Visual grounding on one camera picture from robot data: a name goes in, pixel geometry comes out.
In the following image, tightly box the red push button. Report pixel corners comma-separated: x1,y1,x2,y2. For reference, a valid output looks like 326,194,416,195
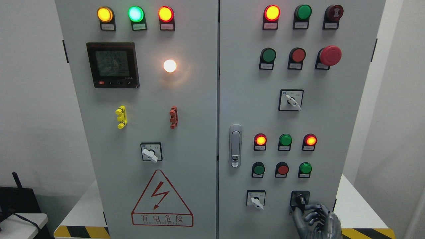
275,162,289,178
287,47,306,70

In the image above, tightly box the white selector switch left door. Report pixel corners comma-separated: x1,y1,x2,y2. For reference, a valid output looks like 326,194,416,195
140,142,163,162

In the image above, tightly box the yellow indicator light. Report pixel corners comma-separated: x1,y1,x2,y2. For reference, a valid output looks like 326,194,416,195
97,6,116,31

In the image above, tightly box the black cable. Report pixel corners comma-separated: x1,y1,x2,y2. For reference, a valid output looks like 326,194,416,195
0,212,42,232

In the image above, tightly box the green push button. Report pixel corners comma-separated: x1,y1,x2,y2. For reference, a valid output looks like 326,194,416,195
259,47,276,70
298,162,312,178
251,162,265,178

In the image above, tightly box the white platform with hazard stripes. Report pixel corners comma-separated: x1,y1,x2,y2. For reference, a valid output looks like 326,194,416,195
54,176,396,239

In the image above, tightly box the white selector switch upper right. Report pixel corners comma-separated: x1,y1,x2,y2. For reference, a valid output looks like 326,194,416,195
278,89,304,112

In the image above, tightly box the silver door lock handle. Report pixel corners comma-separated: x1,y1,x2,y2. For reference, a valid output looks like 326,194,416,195
229,124,242,168

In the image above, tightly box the red high voltage warning sticker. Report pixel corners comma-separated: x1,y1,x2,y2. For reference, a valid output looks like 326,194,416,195
131,170,193,227

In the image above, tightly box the green lit indicator light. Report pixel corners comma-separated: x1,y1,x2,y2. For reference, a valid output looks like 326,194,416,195
127,6,147,31

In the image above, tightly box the grey right cabinet door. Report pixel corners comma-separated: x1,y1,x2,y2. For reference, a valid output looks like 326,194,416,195
218,0,385,239

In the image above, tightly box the white lit indicator lamp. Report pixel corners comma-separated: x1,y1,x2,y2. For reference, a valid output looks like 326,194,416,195
163,59,177,73

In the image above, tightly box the green push button lower right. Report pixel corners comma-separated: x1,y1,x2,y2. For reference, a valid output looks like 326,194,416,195
298,162,312,178

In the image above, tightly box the white selector switch lower right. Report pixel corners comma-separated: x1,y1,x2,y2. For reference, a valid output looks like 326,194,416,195
246,190,266,210

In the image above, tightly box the green indicator top right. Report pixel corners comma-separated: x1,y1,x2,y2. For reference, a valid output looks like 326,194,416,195
293,4,312,29

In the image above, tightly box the black device with antenna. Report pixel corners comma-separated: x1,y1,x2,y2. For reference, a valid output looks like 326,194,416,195
0,172,52,239

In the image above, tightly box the black rotary knob switch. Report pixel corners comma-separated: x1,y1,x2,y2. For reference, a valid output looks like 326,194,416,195
290,191,310,213

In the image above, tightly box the red lit indicator light left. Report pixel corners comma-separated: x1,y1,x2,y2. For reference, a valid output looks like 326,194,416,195
158,6,176,31

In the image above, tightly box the white selector switch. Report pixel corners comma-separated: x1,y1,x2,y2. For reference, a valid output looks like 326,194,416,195
278,89,304,112
246,190,266,210

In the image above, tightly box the white side table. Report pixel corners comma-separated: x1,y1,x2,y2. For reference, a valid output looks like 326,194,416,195
0,213,48,239

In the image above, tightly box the red push button lower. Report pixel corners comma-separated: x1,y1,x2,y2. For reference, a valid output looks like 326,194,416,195
275,162,289,178

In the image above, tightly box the red indicator middle right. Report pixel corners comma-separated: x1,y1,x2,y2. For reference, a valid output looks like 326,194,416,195
302,133,317,151

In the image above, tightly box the green push button upper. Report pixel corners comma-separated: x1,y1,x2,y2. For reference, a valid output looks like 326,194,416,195
259,47,276,70

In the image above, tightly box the red terminal connector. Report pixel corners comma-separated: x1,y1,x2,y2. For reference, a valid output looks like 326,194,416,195
169,106,179,129

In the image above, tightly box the green indicator middle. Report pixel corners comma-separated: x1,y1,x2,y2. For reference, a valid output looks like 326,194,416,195
278,134,293,151

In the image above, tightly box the green push button lower left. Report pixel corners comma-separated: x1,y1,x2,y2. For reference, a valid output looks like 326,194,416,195
251,162,265,178

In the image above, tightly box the yellow terminal connector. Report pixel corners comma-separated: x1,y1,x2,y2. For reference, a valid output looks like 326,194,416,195
115,105,128,129

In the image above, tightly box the red indicator middle left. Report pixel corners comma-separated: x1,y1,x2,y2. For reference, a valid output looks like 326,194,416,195
253,133,267,151

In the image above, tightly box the red push button upper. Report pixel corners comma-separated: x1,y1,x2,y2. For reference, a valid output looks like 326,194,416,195
287,47,306,70

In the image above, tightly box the black digital power meter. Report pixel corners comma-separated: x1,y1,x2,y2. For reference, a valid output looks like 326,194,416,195
86,42,139,88

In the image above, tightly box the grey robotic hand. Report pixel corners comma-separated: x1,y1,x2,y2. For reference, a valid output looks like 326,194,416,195
292,204,343,239

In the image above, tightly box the grey cabinet door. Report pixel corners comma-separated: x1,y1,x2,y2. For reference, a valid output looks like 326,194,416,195
55,0,218,239
218,0,385,239

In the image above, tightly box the red lit indicator top right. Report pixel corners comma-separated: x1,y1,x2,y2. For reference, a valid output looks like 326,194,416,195
262,5,281,30

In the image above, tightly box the grey left cabinet door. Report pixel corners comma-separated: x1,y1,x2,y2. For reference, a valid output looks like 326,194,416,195
55,0,218,239

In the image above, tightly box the dark red buzzer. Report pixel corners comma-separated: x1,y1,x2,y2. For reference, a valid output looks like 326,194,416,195
323,5,344,29

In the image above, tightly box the red emergency stop button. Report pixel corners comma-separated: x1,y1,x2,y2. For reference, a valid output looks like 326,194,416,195
315,45,342,70

